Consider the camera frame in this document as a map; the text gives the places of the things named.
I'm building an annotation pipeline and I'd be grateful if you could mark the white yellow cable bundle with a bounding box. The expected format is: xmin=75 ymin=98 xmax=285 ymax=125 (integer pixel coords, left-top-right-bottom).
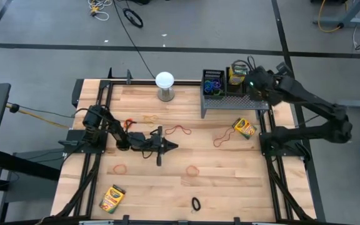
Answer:
xmin=87 ymin=0 xmax=114 ymax=22

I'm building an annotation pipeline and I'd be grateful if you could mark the orange spiral hair tie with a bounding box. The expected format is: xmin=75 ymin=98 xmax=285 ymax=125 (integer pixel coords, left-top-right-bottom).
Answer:
xmin=123 ymin=117 xmax=136 ymax=131

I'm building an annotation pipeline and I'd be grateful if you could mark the black aluminium table frame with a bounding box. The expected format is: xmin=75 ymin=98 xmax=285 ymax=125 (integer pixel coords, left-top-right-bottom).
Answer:
xmin=50 ymin=67 xmax=328 ymax=225

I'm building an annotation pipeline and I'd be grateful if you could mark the long black floor cable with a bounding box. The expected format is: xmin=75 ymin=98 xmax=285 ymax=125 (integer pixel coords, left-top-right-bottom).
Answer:
xmin=112 ymin=0 xmax=157 ymax=79

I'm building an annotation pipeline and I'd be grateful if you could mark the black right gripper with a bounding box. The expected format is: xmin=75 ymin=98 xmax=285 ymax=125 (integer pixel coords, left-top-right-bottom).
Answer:
xmin=244 ymin=65 xmax=276 ymax=103

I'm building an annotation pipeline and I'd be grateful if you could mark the grey perforated metal shelf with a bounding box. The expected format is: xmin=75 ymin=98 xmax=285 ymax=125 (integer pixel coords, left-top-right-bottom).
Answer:
xmin=199 ymin=69 xmax=274 ymax=119

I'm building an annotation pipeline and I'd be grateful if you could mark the black spiral hair tie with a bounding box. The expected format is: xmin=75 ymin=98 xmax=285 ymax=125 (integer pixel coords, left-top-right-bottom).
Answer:
xmin=191 ymin=196 xmax=202 ymax=212

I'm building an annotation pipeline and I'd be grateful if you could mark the coiled black floor cable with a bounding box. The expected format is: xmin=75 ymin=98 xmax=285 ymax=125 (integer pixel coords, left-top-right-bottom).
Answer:
xmin=122 ymin=7 xmax=144 ymax=29

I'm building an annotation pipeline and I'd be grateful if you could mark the black slotted plastic basket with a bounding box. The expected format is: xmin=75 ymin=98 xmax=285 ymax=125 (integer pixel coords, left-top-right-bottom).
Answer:
xmin=202 ymin=69 xmax=227 ymax=100
xmin=247 ymin=71 xmax=274 ymax=101
xmin=225 ymin=66 xmax=249 ymax=96

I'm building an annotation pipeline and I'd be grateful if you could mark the grey table leg foot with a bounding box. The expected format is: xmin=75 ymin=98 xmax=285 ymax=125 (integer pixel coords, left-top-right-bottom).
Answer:
xmin=312 ymin=0 xmax=360 ymax=29
xmin=337 ymin=99 xmax=360 ymax=109

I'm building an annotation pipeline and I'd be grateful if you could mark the orange rubber band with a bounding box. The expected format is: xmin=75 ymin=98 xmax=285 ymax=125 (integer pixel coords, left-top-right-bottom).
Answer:
xmin=112 ymin=164 xmax=128 ymax=175
xmin=185 ymin=164 xmax=200 ymax=178

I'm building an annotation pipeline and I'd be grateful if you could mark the orange yellow cable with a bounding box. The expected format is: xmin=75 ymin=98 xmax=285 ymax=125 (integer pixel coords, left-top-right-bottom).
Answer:
xmin=6 ymin=102 xmax=74 ymax=129

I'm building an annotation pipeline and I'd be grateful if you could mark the yellow green crayon box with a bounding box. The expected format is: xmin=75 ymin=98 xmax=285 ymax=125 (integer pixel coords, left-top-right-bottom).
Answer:
xmin=231 ymin=117 xmax=258 ymax=140
xmin=228 ymin=73 xmax=246 ymax=86
xmin=98 ymin=184 xmax=127 ymax=215

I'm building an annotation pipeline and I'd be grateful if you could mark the yellow rubber band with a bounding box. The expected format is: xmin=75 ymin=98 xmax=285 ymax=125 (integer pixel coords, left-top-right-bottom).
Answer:
xmin=142 ymin=114 xmax=160 ymax=124

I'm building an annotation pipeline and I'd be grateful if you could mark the white floor cable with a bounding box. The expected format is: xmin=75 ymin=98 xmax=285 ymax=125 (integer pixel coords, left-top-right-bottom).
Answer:
xmin=351 ymin=26 xmax=359 ymax=53

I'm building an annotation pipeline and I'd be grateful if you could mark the yellow floor cable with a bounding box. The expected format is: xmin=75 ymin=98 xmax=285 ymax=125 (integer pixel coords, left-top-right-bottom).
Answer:
xmin=317 ymin=0 xmax=345 ymax=33

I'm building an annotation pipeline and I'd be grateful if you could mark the white mushroom table lamp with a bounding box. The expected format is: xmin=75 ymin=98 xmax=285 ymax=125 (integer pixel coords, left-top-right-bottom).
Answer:
xmin=154 ymin=71 xmax=176 ymax=103

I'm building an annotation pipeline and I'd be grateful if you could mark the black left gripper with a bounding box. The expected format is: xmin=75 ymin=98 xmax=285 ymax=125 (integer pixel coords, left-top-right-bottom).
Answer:
xmin=129 ymin=126 xmax=179 ymax=167

